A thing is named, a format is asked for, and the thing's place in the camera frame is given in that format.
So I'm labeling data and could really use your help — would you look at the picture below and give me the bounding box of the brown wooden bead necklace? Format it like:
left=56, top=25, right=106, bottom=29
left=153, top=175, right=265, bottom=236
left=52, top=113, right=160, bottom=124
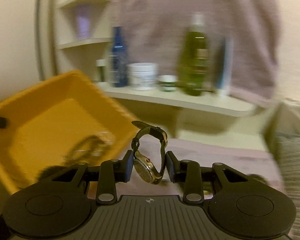
left=62, top=134, right=116, bottom=165

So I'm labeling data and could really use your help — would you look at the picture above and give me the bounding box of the silver dial wrist watch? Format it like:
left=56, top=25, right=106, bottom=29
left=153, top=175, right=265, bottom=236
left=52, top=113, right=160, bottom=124
left=131, top=121, right=168, bottom=185

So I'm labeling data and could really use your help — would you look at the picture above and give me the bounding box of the orange plastic basket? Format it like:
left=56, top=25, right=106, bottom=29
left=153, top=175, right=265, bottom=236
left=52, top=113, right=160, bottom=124
left=0, top=70, right=136, bottom=194

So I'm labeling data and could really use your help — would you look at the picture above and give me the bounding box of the small green white jar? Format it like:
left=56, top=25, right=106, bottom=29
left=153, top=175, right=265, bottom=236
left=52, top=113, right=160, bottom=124
left=158, top=75, right=178, bottom=92

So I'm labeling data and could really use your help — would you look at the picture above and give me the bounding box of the blue white tube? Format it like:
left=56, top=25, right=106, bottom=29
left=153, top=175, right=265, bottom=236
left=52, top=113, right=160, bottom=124
left=215, top=37, right=234, bottom=98

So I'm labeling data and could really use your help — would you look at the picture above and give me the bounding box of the green spray bottle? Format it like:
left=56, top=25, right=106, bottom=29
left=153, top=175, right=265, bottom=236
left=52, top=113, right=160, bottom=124
left=177, top=12, right=210, bottom=96

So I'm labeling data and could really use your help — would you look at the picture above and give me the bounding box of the blue spray bottle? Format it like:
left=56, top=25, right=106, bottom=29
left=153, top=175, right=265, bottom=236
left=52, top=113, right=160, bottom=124
left=110, top=27, right=128, bottom=88

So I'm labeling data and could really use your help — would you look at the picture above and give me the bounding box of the white cream jar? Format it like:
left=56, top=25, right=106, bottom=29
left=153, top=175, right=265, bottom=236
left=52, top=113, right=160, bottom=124
left=128, top=62, right=158, bottom=90

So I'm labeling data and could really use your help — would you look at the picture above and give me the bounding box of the small black white bottle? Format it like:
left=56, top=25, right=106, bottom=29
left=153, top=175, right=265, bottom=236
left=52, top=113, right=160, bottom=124
left=96, top=59, right=106, bottom=82

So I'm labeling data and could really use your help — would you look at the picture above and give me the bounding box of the grey checked pillow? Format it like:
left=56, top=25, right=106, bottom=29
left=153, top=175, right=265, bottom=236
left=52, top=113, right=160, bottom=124
left=274, top=132, right=300, bottom=239

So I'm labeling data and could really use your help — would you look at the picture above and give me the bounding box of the cream pillow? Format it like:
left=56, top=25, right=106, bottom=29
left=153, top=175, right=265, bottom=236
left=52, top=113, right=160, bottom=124
left=264, top=99, right=300, bottom=153

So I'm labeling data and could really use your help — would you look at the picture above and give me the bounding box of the cream corner shelf unit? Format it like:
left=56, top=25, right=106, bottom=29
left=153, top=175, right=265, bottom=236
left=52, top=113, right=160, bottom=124
left=34, top=0, right=267, bottom=151

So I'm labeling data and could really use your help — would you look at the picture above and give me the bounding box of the purple tube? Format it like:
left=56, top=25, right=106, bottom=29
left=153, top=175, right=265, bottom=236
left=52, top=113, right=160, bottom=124
left=75, top=4, right=91, bottom=39

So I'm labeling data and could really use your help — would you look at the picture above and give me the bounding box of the mauve towel hanging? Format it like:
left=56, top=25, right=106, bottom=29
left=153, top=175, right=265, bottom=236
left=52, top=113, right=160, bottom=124
left=113, top=0, right=280, bottom=108

